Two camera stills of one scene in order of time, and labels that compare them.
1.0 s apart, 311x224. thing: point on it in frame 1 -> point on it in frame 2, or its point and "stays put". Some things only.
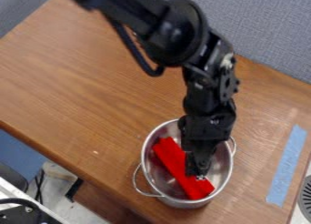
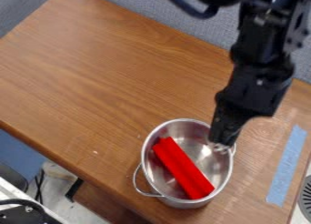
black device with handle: (26, 214) stays put
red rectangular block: (172, 155) stays put
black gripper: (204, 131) -> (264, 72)
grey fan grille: (304, 201) stays put
